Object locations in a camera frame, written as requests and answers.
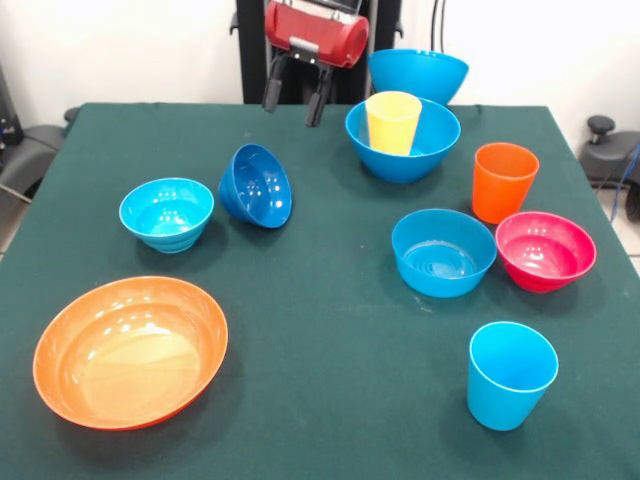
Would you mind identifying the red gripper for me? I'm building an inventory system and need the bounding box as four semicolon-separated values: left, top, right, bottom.
260;0;372;129

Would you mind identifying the yellow plastic cup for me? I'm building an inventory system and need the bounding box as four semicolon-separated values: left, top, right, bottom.
364;90;424;157

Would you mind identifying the large blue plastic bowl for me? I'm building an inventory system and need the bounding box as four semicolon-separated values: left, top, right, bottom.
344;97;463;184
367;48;471;107

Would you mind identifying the large orange plastic bowl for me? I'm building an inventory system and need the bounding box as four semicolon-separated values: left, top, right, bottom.
32;275;230;431

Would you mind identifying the dark blue plastic bowl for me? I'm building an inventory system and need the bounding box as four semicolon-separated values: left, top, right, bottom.
218;143;294;230

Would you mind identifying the small cyan plastic bowl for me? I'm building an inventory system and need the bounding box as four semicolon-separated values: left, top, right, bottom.
118;177;216;255

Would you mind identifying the dark green tablecloth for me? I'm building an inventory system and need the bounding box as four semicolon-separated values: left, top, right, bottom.
0;102;640;480

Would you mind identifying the orange plastic cup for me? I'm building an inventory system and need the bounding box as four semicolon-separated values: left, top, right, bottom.
471;142;541;225

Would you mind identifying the blue flat-bottomed ringed bowl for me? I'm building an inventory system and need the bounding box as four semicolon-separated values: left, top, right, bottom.
391;207;498;298

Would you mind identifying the black equipment base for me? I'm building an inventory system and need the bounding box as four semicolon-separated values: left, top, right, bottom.
0;64;67;201
579;114;640;189

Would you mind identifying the pink plastic bowl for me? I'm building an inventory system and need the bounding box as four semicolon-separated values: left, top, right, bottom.
495;211;598;294

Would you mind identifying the light blue plastic cup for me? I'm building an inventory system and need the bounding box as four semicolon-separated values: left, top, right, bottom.
466;321;560;432

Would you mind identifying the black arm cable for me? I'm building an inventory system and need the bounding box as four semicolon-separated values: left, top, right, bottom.
430;0;452;55

